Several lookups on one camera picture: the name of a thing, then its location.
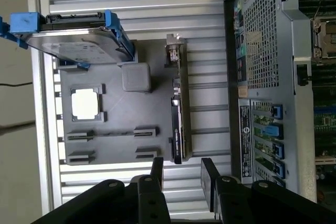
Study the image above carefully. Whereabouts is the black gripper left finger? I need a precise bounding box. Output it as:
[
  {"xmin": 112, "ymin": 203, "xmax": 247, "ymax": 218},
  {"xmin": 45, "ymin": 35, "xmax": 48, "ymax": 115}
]
[{"xmin": 34, "ymin": 157, "xmax": 172, "ymax": 224}]

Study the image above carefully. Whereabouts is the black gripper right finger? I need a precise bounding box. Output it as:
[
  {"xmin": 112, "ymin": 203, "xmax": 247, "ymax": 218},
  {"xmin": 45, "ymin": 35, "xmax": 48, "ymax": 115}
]
[{"xmin": 201, "ymin": 157, "xmax": 336, "ymax": 224}]

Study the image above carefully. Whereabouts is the green graphics card black shroud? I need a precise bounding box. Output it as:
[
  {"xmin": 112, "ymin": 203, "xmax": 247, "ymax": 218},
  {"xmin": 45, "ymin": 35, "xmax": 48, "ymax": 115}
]
[{"xmin": 164, "ymin": 33, "xmax": 192, "ymax": 165}]

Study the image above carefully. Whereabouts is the grey parts rack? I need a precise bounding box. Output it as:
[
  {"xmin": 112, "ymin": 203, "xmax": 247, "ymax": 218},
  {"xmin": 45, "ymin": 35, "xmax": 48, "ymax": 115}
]
[{"xmin": 54, "ymin": 39, "xmax": 194, "ymax": 167}]

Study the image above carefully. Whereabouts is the silver CPU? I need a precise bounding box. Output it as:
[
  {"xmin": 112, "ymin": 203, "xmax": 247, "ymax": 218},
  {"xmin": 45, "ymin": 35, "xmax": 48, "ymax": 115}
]
[{"xmin": 70, "ymin": 88, "xmax": 102, "ymax": 120}]

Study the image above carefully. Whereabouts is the black open PC case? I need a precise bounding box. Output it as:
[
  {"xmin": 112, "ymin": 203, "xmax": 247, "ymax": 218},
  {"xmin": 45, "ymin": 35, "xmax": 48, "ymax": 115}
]
[{"xmin": 222, "ymin": 0, "xmax": 336, "ymax": 205}]

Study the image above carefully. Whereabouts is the hard disk in blue carrier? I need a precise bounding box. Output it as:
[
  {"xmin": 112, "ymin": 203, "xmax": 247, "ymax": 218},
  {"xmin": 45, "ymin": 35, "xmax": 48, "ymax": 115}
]
[{"xmin": 0, "ymin": 9, "xmax": 137, "ymax": 68}]

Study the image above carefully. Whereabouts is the CPU socket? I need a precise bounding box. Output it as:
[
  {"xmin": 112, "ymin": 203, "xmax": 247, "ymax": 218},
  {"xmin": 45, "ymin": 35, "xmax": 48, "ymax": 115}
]
[{"xmin": 310, "ymin": 15, "xmax": 336, "ymax": 65}]

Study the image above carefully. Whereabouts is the CPU socket locking lever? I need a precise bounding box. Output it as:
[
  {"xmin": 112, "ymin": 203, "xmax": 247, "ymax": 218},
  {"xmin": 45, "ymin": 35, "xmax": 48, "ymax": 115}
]
[{"xmin": 314, "ymin": 0, "xmax": 327, "ymax": 18}]

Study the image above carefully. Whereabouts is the thin black floor cable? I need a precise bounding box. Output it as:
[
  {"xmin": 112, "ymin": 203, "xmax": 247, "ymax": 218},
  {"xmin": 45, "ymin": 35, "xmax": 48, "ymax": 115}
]
[{"xmin": 0, "ymin": 81, "xmax": 34, "ymax": 87}]

